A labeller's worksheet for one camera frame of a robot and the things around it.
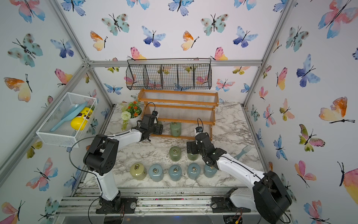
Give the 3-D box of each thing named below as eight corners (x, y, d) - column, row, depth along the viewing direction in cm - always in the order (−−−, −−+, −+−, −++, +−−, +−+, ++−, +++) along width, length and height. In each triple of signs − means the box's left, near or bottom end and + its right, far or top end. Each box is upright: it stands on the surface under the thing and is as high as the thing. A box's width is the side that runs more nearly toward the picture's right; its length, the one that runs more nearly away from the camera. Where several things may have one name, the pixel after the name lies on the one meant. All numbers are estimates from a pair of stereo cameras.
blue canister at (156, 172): (150, 181, 84) (147, 176, 76) (152, 169, 89) (149, 163, 81) (163, 181, 84) (161, 176, 76) (164, 169, 89) (162, 163, 81)
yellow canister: (132, 179, 85) (128, 174, 77) (135, 168, 89) (131, 162, 82) (145, 179, 85) (141, 174, 77) (147, 168, 89) (144, 162, 82)
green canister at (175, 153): (170, 161, 92) (169, 155, 84) (170, 152, 96) (169, 146, 88) (181, 161, 92) (181, 155, 84) (181, 152, 96) (181, 146, 88)
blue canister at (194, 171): (187, 179, 85) (187, 174, 78) (187, 168, 89) (187, 162, 82) (199, 179, 85) (201, 174, 78) (199, 168, 89) (200, 162, 82)
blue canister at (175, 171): (169, 181, 84) (168, 176, 77) (170, 169, 88) (168, 164, 81) (181, 181, 84) (181, 176, 77) (182, 169, 88) (181, 164, 81)
